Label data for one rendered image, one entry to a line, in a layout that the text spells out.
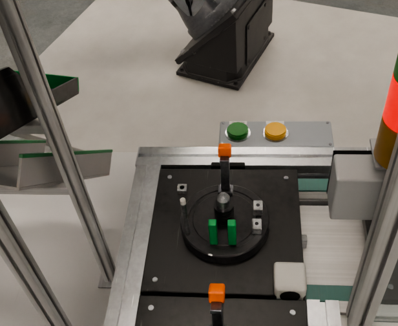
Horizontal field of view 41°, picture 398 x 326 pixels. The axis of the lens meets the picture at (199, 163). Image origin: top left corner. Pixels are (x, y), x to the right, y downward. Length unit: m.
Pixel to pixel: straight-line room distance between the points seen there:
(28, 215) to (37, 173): 0.38
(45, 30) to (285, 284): 2.65
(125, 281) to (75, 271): 0.17
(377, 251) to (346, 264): 0.27
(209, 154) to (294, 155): 0.15
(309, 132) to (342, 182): 0.45
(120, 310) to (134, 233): 0.13
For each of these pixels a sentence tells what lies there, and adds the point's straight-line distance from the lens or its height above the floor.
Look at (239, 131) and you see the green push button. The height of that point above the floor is 0.97.
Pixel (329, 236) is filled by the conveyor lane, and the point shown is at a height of 0.92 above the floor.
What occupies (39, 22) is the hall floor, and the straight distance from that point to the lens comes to 3.31.
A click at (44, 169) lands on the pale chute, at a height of 1.16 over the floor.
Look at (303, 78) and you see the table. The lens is 1.28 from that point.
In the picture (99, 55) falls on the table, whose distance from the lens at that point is 1.41.
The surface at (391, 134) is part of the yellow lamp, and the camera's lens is 0.52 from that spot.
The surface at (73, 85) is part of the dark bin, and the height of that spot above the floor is 1.21.
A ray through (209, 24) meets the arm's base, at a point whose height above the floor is 1.00.
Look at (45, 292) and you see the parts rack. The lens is 0.64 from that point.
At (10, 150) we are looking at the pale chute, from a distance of 0.88.
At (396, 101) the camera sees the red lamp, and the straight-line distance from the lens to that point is 0.49.
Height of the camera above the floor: 1.66
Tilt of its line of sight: 48 degrees down
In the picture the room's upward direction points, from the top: 6 degrees counter-clockwise
